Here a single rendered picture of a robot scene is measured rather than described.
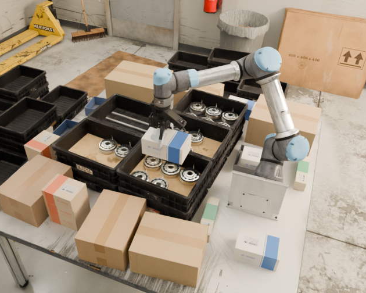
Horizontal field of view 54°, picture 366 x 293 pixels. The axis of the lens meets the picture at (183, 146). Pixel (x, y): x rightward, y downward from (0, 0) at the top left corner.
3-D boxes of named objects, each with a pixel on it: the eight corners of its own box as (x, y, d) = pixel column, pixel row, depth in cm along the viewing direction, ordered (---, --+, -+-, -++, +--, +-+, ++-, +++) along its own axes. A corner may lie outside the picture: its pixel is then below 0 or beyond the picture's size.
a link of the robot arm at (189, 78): (188, 71, 161) (165, 75, 158) (197, 65, 151) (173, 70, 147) (192, 89, 162) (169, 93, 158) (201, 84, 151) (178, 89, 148)
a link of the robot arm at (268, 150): (275, 164, 190) (280, 139, 191) (290, 164, 177) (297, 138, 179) (255, 157, 186) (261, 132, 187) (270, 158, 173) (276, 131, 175)
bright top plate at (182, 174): (202, 171, 190) (202, 170, 190) (195, 183, 183) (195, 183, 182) (184, 165, 193) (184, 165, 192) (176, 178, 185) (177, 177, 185)
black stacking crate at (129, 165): (211, 177, 193) (212, 161, 186) (187, 216, 173) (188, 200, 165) (146, 154, 206) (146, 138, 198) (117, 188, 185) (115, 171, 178)
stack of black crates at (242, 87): (278, 124, 347) (289, 82, 318) (272, 142, 325) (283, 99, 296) (237, 114, 357) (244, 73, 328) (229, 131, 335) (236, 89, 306)
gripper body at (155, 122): (155, 118, 168) (155, 96, 160) (172, 123, 166) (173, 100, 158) (149, 128, 162) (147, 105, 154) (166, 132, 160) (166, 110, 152)
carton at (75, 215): (89, 204, 180) (88, 193, 176) (76, 221, 172) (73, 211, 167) (62, 195, 184) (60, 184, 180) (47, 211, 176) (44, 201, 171)
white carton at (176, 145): (190, 149, 174) (191, 134, 168) (181, 164, 166) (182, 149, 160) (152, 138, 179) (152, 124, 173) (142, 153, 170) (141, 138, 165)
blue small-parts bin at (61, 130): (67, 127, 239) (65, 118, 235) (88, 132, 236) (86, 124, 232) (50, 145, 225) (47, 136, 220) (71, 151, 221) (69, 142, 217)
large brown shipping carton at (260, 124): (313, 132, 246) (321, 108, 233) (307, 160, 224) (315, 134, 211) (255, 117, 257) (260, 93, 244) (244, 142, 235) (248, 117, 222)
